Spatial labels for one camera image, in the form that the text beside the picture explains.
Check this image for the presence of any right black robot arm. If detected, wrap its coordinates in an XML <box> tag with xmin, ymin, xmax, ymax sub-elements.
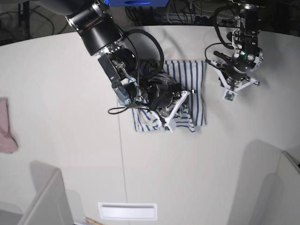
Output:
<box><xmin>36</xmin><ymin>0</ymin><xmax>182</xmax><ymax>112</ymax></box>

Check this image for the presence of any blue box with oval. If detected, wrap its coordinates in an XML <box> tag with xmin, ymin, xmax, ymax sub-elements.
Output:
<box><xmin>104</xmin><ymin>0</ymin><xmax>169</xmax><ymax>7</ymax></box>

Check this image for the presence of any grey bin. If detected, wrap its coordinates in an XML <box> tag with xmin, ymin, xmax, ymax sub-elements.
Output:
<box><xmin>227</xmin><ymin>151</ymin><xmax>300</xmax><ymax>225</ymax></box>
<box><xmin>0</xmin><ymin>163</ymin><xmax>74</xmax><ymax>225</ymax></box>

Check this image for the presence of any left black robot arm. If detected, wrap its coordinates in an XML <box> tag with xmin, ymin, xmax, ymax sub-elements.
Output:
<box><xmin>206</xmin><ymin>0</ymin><xmax>266</xmax><ymax>90</ymax></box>

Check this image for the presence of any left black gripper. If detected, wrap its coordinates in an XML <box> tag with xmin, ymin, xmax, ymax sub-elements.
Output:
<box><xmin>214</xmin><ymin>51</ymin><xmax>251</xmax><ymax>86</ymax></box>

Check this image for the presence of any pink folded cloth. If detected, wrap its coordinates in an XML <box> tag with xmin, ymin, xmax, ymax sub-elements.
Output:
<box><xmin>0</xmin><ymin>98</ymin><xmax>18</xmax><ymax>154</ymax></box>

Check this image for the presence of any grey bin left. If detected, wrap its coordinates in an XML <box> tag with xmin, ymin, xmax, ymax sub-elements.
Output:
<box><xmin>0</xmin><ymin>163</ymin><xmax>74</xmax><ymax>225</ymax></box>

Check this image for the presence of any black monitor stand left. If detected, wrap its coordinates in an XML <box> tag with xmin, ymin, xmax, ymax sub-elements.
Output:
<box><xmin>17</xmin><ymin>0</ymin><xmax>30</xmax><ymax>30</ymax></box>

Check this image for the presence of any blue white striped T-shirt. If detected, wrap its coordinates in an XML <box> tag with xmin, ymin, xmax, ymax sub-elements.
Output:
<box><xmin>132</xmin><ymin>60</ymin><xmax>206</xmax><ymax>133</ymax></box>

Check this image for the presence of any grey bin right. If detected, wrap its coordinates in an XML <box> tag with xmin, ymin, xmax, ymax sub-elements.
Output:
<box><xmin>227</xmin><ymin>151</ymin><xmax>300</xmax><ymax>225</ymax></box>

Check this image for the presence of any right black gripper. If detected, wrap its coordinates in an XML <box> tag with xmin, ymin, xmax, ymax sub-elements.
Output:
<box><xmin>145</xmin><ymin>81</ymin><xmax>182</xmax><ymax>112</ymax></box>

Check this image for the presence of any white rectangular slot plate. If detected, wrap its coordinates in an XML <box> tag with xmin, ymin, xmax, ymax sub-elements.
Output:
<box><xmin>98</xmin><ymin>202</ymin><xmax>158</xmax><ymax>221</ymax></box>

